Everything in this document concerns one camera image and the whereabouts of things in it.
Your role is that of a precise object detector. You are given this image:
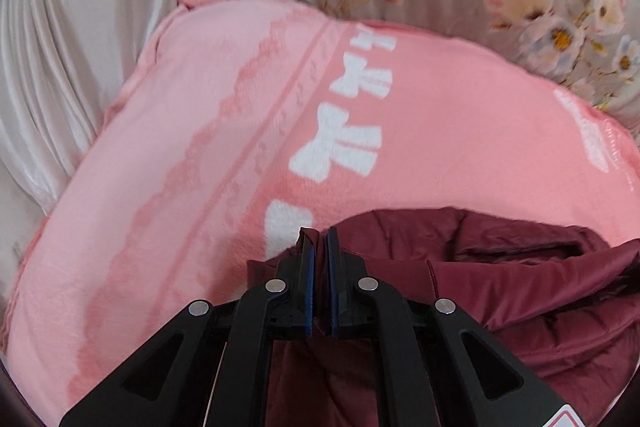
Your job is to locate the maroon quilted jacket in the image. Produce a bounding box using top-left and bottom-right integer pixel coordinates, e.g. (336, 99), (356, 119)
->
(245, 206), (640, 427)

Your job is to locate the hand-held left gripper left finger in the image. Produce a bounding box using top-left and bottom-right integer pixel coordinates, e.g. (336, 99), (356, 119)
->
(59, 227), (318, 427)

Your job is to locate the white satin curtain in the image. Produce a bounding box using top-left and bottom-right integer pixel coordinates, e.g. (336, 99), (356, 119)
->
(0, 0), (193, 220)

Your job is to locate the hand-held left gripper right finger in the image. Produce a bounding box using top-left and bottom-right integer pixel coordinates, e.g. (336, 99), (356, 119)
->
(324, 227), (585, 427)

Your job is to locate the pink bow-print blanket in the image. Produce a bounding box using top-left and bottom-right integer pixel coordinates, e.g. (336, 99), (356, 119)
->
(0, 0), (640, 427)

